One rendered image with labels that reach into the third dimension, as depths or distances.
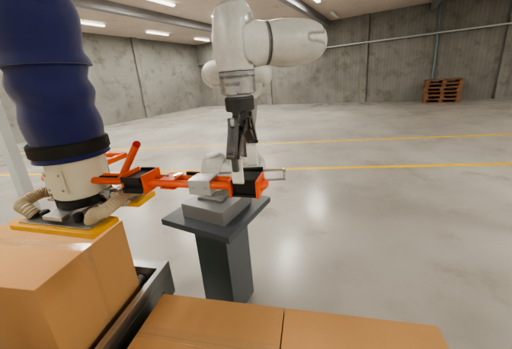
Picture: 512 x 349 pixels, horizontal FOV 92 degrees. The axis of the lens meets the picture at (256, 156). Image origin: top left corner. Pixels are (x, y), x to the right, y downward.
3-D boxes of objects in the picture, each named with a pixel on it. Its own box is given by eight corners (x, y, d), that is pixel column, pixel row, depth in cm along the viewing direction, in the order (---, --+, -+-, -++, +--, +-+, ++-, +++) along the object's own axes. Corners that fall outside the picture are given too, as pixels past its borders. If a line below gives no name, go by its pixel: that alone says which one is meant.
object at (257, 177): (228, 197, 67) (226, 180, 66) (238, 186, 74) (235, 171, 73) (258, 199, 65) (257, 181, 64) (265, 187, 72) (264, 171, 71)
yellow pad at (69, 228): (10, 230, 80) (4, 216, 79) (42, 214, 90) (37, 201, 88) (93, 240, 71) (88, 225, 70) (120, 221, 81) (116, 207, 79)
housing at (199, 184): (188, 195, 72) (186, 180, 70) (199, 185, 78) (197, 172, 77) (210, 196, 70) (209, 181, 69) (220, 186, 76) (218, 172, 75)
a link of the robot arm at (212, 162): (202, 184, 162) (197, 152, 156) (229, 179, 166) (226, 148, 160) (203, 193, 147) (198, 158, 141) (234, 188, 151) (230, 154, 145)
